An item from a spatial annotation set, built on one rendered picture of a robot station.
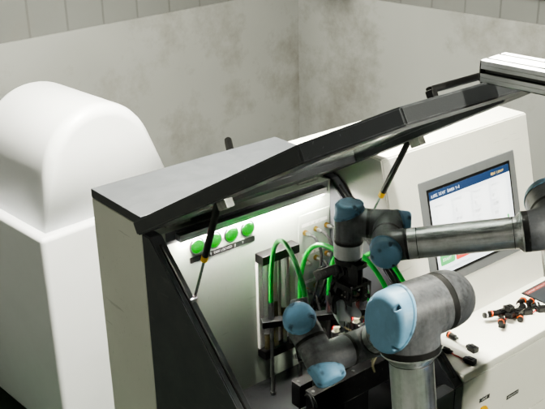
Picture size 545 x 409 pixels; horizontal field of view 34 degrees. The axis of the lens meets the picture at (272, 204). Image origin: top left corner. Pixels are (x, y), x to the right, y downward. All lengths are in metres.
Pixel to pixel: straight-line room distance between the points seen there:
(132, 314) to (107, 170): 1.10
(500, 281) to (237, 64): 2.42
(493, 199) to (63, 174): 1.62
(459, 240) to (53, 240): 1.90
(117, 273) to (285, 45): 2.86
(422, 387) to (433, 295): 0.18
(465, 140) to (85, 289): 1.67
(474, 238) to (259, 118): 3.27
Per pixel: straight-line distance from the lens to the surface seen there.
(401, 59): 4.85
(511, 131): 3.11
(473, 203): 2.96
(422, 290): 1.67
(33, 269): 3.66
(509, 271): 3.15
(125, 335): 2.76
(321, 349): 2.01
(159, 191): 2.59
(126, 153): 3.68
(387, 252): 2.08
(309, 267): 2.84
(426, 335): 1.67
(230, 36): 4.97
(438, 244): 2.09
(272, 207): 2.62
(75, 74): 4.40
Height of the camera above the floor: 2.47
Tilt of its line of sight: 23 degrees down
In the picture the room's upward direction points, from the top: 1 degrees counter-clockwise
